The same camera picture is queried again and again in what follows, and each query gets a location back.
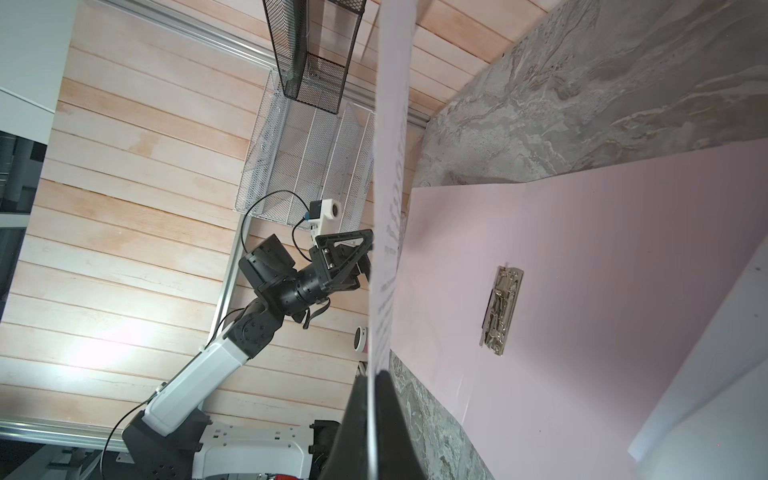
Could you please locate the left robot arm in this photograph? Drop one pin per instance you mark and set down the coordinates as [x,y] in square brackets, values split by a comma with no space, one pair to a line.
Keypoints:
[172,438]

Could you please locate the Chinese titled paper sheet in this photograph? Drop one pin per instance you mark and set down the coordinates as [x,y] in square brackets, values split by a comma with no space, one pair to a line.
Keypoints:
[711,422]

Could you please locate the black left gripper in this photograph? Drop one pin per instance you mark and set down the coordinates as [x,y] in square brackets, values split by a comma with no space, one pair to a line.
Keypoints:
[313,284]

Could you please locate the black mesh basket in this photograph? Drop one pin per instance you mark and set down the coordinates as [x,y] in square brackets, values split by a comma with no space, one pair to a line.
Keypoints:
[313,43]

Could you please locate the printed English paper sheet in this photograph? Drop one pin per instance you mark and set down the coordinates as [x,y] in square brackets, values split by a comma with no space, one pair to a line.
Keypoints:
[397,21]

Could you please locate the pink file folder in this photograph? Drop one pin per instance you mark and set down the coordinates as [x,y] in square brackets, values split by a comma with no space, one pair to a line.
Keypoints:
[624,268]

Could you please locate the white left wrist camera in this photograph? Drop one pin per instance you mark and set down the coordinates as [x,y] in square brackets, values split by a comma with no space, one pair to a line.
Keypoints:
[324,216]

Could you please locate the aluminium frame bar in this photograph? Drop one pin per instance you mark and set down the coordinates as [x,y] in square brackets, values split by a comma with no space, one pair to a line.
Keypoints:
[222,40]

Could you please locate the metal folder clip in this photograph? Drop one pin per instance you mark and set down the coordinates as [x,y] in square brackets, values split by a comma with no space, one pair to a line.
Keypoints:
[500,308]

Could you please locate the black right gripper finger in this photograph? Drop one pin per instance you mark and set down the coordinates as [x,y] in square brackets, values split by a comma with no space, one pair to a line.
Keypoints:
[366,432]

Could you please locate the white wire mesh shelf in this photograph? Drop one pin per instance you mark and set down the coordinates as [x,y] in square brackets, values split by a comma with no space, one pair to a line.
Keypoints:
[300,153]

